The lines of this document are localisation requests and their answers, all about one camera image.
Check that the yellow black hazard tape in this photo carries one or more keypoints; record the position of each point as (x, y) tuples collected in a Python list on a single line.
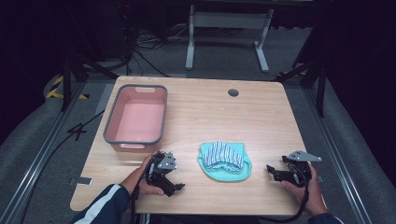
[(53, 92)]

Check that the white metal desk frame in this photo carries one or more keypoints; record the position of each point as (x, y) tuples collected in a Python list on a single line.
[(229, 20)]

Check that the aluminium floor rail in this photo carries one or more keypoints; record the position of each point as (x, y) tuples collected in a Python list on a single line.
[(339, 161), (37, 161)]

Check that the person's right hand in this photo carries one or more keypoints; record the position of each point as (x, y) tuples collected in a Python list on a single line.
[(313, 196)]

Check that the blue white striped cloth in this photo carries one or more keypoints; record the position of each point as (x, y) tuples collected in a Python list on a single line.
[(222, 154)]

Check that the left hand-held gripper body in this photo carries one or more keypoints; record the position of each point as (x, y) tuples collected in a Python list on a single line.
[(165, 163)]

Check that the black metal stand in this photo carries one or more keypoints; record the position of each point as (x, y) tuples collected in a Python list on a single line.
[(66, 84), (320, 87)]

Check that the teal cloth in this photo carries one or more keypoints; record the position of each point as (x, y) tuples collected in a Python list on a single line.
[(224, 176)]

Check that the pink basin with grey rim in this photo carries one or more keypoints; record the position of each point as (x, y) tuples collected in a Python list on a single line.
[(140, 121)]

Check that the person's dark lap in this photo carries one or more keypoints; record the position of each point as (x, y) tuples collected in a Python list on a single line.
[(202, 219)]

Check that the black computer case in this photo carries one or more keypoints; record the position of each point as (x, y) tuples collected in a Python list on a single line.
[(110, 28)]

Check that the person's left hand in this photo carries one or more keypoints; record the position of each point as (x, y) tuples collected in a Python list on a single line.
[(137, 183)]

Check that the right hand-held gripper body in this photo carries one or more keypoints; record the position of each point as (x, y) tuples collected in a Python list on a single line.
[(300, 171)]

